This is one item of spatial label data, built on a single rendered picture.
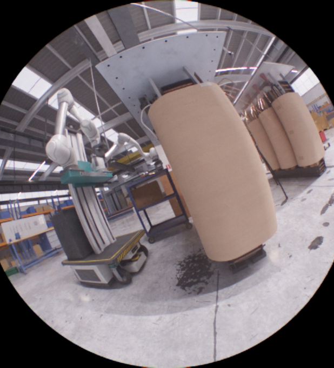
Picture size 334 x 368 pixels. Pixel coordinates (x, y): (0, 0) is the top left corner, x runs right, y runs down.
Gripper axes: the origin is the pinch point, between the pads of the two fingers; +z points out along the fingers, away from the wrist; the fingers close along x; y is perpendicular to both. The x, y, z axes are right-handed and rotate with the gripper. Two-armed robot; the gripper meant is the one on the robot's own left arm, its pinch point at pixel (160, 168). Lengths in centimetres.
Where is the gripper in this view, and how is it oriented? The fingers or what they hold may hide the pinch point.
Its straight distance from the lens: 210.7
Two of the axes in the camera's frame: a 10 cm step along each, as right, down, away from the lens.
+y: 5.8, -2.2, 7.9
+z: 3.9, 9.2, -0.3
